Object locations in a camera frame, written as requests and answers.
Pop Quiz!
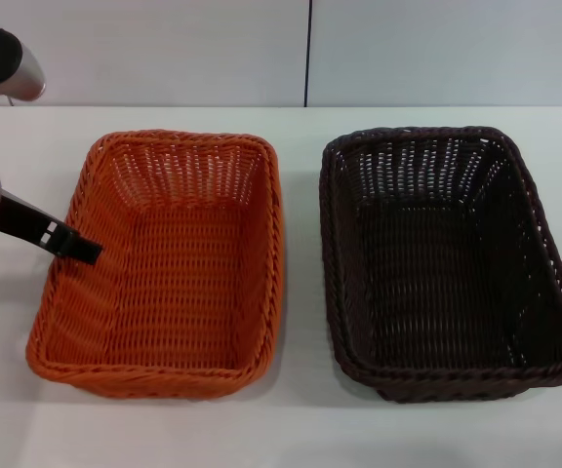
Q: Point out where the orange woven plastic basket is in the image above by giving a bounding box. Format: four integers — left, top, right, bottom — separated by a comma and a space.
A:
24, 129, 285, 401

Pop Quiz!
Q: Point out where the dark brown woven plastic basket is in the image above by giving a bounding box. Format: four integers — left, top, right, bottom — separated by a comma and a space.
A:
317, 125, 562, 405

